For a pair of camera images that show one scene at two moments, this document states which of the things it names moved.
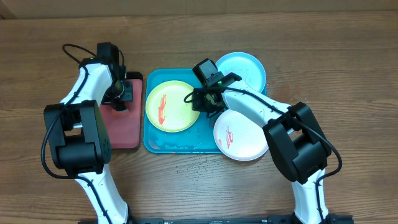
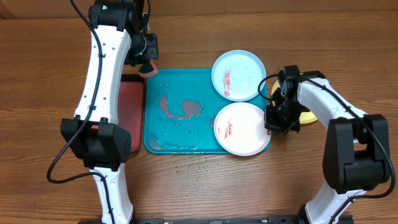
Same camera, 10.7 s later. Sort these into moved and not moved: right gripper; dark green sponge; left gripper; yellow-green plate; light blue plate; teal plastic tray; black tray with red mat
Moved: yellow-green plate; right gripper; dark green sponge; left gripper
Not moved: black tray with red mat; teal plastic tray; light blue plate
